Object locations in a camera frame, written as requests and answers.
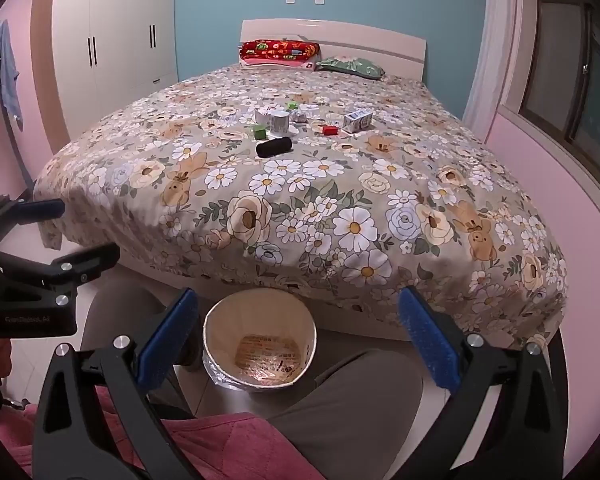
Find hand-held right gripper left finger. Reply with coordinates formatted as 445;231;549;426
30;287;203;480

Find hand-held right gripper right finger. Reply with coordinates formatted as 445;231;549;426
397;286;568;480

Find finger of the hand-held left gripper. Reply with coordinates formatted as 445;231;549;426
0;198;66;247
0;242;122;311

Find trash bin with white bag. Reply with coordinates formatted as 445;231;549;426
202;289;318;393

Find white milk carton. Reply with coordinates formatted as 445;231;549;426
343;110;372;133

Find person's left hand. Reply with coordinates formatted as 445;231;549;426
0;338;12;398

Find person's right leg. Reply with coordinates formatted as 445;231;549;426
260;349;426;480

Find pink quilted garment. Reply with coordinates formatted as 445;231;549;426
0;385;293;480

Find blue hanging clothes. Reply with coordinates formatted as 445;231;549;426
0;20;23;131

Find floral bedspread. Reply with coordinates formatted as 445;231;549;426
32;62;568;353

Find white wardrobe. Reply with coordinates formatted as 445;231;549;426
32;0;178;141

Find pink pillow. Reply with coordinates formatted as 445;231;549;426
240;57;317;71

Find red printed blanket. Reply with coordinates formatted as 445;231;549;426
238;40;322;63

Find green floral pillow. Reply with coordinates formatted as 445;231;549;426
315;55;387;82

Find dark framed window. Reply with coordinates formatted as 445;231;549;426
517;0;600;181

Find white bed headboard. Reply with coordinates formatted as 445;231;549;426
240;19;427;83

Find white curtain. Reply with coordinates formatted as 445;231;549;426
462;0;526;133

